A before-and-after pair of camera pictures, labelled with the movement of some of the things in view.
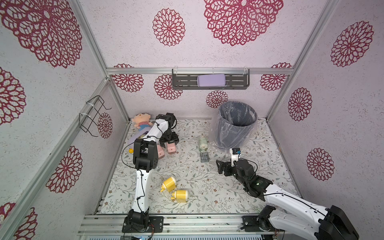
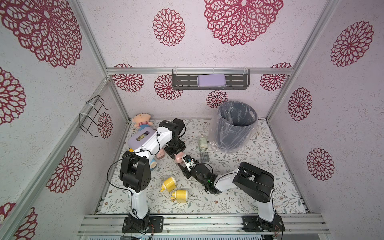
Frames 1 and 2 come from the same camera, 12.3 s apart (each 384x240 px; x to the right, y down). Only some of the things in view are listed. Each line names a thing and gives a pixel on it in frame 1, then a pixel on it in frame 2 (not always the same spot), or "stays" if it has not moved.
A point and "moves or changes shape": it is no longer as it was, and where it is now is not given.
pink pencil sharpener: x=171 y=147 moves or changes shape
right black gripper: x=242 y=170 → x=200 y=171
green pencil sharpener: x=203 y=142 stays
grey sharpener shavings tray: x=204 y=157 stays
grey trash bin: x=235 y=122 stays
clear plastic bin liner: x=233 y=125 stays
